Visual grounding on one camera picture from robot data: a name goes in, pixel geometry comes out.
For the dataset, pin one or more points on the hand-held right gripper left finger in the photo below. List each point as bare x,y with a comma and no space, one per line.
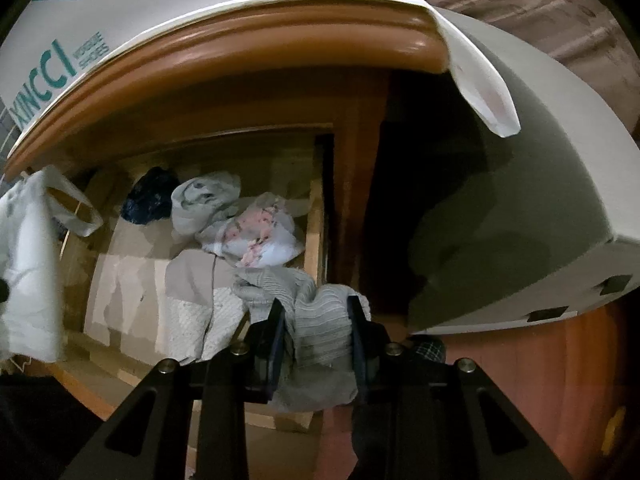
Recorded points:
274,355

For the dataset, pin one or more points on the grey ribbed underwear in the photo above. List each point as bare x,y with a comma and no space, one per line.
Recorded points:
320,330

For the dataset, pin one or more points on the grey green rolled sock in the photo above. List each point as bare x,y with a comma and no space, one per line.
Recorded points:
200,205

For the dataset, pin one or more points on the white shoe box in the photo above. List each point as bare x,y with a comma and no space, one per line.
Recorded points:
125,5

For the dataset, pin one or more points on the white mesh cloth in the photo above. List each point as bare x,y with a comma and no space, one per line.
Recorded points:
190,320

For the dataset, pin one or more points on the brown wooden nightstand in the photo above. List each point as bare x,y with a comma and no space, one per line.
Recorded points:
225,50

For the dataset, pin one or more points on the white floral underwear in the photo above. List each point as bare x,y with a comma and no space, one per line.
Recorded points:
255,240

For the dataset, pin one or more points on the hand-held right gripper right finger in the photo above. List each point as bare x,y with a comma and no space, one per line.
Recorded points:
357,345

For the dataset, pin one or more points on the plaid slipper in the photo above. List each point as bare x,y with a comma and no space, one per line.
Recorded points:
428,349

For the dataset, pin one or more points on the pale drawer liner paper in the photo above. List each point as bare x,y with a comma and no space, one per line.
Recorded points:
135,280

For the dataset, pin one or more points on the dark blue speckled underwear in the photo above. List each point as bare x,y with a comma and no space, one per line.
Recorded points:
150,200

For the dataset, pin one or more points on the white garment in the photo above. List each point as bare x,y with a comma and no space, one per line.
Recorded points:
30,270

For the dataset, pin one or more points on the person's dark trousers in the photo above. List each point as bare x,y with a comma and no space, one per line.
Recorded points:
35,425

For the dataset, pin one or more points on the white paper cover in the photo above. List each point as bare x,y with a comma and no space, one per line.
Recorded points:
480,85

